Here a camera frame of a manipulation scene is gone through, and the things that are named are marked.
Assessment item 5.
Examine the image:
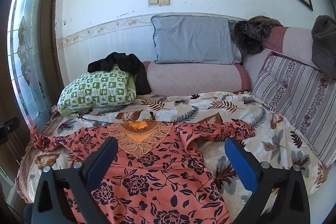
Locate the blue-grey pillow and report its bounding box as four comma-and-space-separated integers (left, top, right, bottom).
151, 15, 243, 65

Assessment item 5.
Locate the green patterned pillow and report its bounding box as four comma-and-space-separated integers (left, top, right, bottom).
57, 64, 137, 116

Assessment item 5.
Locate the dark furry garment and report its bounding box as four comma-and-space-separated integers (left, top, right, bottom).
232, 20, 273, 55

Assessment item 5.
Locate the stained glass window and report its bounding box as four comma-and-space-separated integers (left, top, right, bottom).
7, 0, 53, 125

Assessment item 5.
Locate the pink quilted bolster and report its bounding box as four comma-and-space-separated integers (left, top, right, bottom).
142, 61, 251, 97

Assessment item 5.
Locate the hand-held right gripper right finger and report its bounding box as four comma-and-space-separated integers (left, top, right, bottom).
225, 137, 311, 224

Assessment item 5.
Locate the black door handle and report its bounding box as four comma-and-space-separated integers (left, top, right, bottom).
0, 119, 21, 144

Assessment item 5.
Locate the leaf print blanket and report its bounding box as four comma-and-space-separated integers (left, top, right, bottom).
16, 91, 326, 203

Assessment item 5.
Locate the grey fleece cloth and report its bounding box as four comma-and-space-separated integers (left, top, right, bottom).
311, 15, 336, 73

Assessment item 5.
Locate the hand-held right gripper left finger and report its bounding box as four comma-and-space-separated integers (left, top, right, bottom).
31, 136, 118, 224

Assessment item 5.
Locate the orange floral garment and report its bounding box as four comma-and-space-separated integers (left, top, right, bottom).
29, 120, 256, 224

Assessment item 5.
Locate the pink quilted sofa cover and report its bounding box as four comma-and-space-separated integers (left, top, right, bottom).
262, 27, 323, 69

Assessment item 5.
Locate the striped floral cushion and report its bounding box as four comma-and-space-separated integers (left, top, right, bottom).
252, 55, 336, 168

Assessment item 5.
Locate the brown lace-edged mat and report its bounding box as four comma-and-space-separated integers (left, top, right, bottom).
14, 114, 63, 203

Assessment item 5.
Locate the black garment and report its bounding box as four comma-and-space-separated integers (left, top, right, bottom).
87, 51, 153, 95

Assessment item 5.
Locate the brown garment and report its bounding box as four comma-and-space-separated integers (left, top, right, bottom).
248, 15, 284, 28

